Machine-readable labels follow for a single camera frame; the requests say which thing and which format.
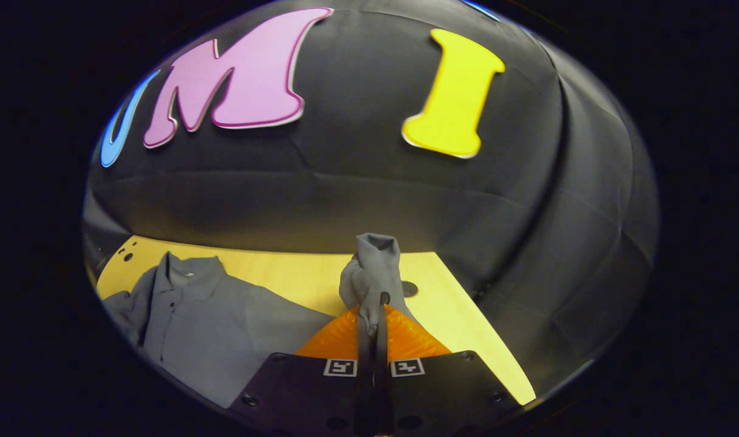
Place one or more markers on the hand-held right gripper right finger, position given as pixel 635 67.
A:
pixel 383 388

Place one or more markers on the black backdrop cloth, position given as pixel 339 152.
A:
pixel 357 182

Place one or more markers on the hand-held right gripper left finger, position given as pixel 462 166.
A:
pixel 364 379

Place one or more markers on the grey collared shirt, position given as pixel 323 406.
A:
pixel 212 321

